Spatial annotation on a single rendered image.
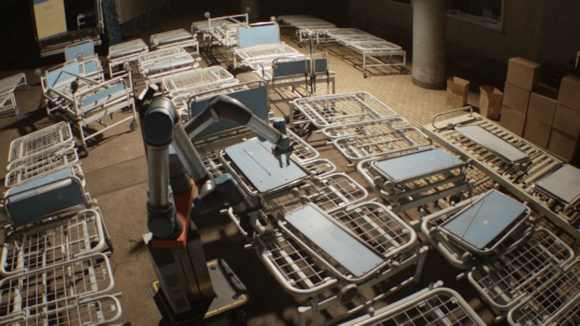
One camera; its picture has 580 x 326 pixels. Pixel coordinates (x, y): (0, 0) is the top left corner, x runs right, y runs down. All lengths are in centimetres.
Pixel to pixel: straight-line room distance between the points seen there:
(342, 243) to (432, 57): 467
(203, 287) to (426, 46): 523
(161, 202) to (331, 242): 109
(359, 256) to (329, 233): 27
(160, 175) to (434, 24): 548
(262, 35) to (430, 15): 290
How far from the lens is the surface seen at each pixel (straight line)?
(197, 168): 164
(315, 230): 238
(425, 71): 658
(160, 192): 153
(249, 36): 682
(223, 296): 235
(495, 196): 291
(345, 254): 223
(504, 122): 529
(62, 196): 298
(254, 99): 361
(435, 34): 645
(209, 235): 326
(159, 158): 146
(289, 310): 261
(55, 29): 1233
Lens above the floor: 202
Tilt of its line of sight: 29 degrees down
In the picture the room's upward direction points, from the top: 2 degrees counter-clockwise
